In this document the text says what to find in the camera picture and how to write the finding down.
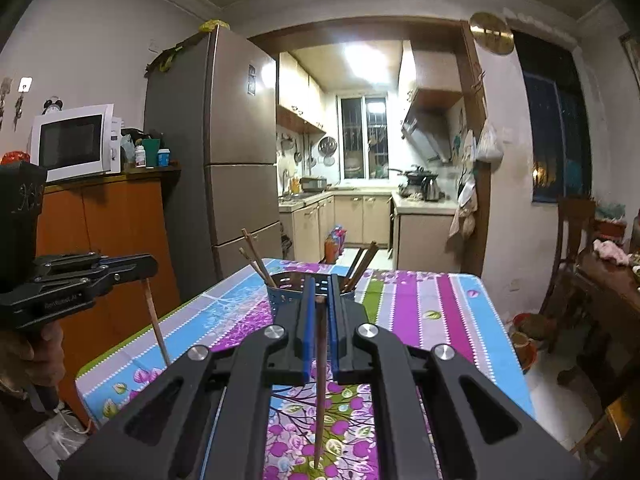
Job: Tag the hanging beige bags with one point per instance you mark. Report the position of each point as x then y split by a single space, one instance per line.
462 215

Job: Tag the kitchen wall cabinets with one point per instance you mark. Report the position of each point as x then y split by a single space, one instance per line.
300 95

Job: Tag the wooden chair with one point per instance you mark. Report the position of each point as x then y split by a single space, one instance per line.
575 220

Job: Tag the white hanging plastic bag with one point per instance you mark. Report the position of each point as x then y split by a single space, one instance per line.
489 145

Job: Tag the white medicine bottle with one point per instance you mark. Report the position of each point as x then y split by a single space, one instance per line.
140 156

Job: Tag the pink cloth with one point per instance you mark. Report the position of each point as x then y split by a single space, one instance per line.
612 252

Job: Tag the floral striped tablecloth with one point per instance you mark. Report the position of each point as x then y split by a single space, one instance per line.
425 300

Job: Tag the red bottle pack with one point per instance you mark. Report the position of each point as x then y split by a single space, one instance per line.
336 245

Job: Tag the panda alarm clock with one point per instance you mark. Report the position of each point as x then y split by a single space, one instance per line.
52 105

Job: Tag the grey refrigerator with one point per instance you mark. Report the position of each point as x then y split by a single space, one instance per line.
235 125

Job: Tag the dark wooden dining table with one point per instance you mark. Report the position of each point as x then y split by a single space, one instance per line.
605 300

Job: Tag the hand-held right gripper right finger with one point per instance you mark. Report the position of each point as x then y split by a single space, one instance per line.
335 330

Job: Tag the red plastic basin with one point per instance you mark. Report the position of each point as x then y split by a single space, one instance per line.
522 345

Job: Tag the black wok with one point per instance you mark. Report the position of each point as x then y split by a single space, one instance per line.
415 176

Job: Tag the gold round wall clock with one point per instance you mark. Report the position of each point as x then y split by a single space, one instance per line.
492 33

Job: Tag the steel range hood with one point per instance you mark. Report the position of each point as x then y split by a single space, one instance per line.
425 135

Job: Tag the beige kitchen base cabinets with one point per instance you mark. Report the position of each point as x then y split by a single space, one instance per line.
360 220

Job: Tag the teal jar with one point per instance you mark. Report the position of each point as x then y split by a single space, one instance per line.
163 158

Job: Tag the red round object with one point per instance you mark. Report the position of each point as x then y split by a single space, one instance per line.
11 158

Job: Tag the white microwave oven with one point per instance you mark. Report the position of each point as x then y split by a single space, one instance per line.
70 142

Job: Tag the person's left forearm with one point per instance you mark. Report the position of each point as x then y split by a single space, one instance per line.
15 435

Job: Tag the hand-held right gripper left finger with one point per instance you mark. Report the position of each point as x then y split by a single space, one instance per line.
305 330

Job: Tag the steel kettle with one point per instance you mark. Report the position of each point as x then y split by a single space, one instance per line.
431 190

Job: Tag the hanging metal colander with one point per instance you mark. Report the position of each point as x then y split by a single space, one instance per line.
328 146

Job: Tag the green container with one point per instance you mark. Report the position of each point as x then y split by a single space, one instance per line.
152 147

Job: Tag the blue perforated utensil holder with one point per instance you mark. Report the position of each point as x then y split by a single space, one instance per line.
282 292

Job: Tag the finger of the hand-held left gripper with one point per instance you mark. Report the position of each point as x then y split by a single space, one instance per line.
125 265
55 302

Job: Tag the dark room window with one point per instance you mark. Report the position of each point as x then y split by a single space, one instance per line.
550 120

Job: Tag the orange wooden cabinet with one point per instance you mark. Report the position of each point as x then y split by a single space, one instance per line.
120 230

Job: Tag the person's left hand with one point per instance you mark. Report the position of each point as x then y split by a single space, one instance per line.
47 357

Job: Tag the white wall socket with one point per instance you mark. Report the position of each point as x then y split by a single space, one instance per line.
25 84

